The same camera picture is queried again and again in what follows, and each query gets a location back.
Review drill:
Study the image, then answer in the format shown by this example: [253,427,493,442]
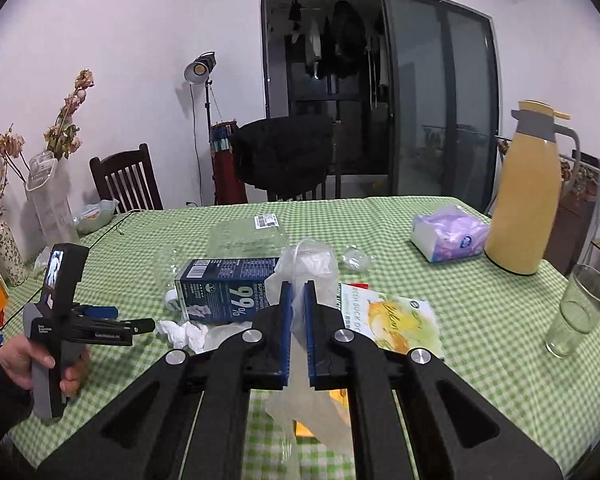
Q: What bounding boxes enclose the black cable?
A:
[87,209,142,252]

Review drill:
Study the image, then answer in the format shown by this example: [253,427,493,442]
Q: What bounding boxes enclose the green white snack bag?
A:
[337,282,446,361]

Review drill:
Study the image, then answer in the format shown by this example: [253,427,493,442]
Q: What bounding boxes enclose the yellow snack bag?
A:
[292,387,351,441]

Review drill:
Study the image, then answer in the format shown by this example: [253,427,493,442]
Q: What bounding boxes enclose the dried pink flower stems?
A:
[0,69,95,183]

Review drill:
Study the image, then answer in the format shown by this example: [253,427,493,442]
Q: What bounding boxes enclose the crumpled clear plastic piece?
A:
[341,245,376,273]

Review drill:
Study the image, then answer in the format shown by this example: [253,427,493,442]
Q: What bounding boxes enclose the patterned ceramic vase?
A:
[0,220,28,287]

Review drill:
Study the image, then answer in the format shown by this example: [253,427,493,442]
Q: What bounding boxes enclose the clear plastic tray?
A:
[152,214,290,281]

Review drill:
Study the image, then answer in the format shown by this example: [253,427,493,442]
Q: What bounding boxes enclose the hanging clothes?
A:
[285,0,388,93]

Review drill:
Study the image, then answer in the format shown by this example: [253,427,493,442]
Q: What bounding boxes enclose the person's left hand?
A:
[0,332,91,398]

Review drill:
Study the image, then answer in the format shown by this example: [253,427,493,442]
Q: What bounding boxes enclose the crumpled white tissue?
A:
[155,317,253,353]

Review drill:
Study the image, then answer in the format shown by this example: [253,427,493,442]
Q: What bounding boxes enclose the silver floor lamp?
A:
[183,51,221,206]

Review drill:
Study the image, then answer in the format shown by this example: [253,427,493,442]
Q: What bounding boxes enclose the small bowl packet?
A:
[75,199,120,235]

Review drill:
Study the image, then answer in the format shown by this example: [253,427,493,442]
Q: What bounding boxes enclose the dark wooden chair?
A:
[267,120,343,202]
[89,143,163,216]

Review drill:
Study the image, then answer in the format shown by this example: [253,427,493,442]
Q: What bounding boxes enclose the clear plastic pitcher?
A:
[25,151,81,248]

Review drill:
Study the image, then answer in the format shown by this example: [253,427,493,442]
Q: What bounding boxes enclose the black jacket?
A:
[230,116,335,192]

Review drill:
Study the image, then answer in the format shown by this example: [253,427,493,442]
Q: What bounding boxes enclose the red patterned bag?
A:
[209,120,248,206]

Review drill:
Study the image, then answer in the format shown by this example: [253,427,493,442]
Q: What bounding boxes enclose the dried hanging plants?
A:
[497,140,600,196]

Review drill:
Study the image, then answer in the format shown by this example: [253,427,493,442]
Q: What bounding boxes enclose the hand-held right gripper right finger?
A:
[303,280,563,480]

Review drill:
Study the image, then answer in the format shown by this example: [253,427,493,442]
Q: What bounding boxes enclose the green checked tablecloth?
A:
[2,195,600,480]

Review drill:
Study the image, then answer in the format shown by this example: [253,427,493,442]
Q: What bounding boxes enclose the person's left forearm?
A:
[0,345,33,461]

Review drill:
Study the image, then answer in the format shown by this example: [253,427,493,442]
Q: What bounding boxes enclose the clear drinking glass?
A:
[545,263,600,359]

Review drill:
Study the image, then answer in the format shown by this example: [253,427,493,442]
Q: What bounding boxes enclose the sliding glass door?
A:
[259,0,501,213]

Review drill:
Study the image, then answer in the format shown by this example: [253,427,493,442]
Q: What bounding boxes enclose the purple tissue pack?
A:
[411,204,491,264]

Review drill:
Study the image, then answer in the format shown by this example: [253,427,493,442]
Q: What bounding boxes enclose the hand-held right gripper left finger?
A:
[35,281,294,480]

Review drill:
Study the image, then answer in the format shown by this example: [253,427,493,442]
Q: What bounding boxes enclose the dark wooden board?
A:
[545,152,600,276]

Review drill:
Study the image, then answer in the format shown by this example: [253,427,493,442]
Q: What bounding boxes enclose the yellow thermos jug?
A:
[484,100,581,276]

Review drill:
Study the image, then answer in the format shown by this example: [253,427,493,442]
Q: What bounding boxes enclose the dark blue carton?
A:
[174,256,283,325]

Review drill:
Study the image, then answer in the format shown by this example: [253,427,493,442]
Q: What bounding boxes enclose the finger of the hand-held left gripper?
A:
[75,304,120,322]
[120,317,156,337]

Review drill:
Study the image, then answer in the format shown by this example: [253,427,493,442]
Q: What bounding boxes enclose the translucent white plastic bag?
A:
[265,237,353,480]

